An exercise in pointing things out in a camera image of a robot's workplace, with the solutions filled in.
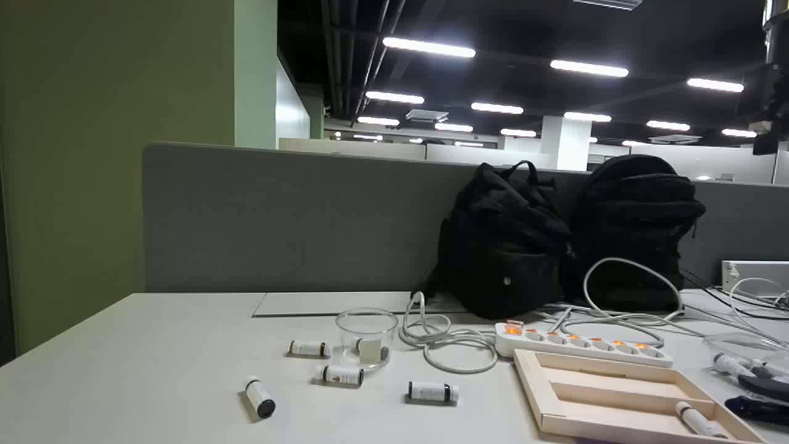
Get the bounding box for thin white cable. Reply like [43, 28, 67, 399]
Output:
[656, 276, 789, 350]

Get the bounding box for white tube with black cap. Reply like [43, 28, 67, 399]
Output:
[238, 376, 279, 421]

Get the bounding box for wooden tray with divider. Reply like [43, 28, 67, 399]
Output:
[509, 347, 766, 444]

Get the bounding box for white power strip orange switches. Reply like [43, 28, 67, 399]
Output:
[493, 319, 675, 369]

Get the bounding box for black backpack with small logo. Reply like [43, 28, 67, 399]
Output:
[421, 159, 577, 321]

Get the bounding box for ceiling light strip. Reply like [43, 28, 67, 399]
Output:
[467, 98, 528, 118]
[361, 88, 425, 107]
[379, 35, 477, 62]
[548, 57, 631, 81]
[561, 109, 614, 126]
[684, 76, 747, 97]
[644, 118, 693, 133]

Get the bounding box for coiled white power cable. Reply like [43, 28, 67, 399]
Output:
[396, 289, 502, 378]

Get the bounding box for white tube in wooden tray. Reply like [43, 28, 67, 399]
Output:
[673, 399, 730, 442]

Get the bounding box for thick white looped cable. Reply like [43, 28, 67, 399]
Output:
[545, 255, 687, 347]

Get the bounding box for white box device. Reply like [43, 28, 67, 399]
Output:
[720, 258, 789, 300]

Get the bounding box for grey partition panel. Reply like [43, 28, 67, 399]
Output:
[141, 144, 789, 297]

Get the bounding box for large black backpack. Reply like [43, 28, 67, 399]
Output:
[570, 152, 708, 313]

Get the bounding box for small white paint tube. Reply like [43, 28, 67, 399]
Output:
[401, 378, 460, 406]
[282, 337, 329, 361]
[316, 363, 368, 389]

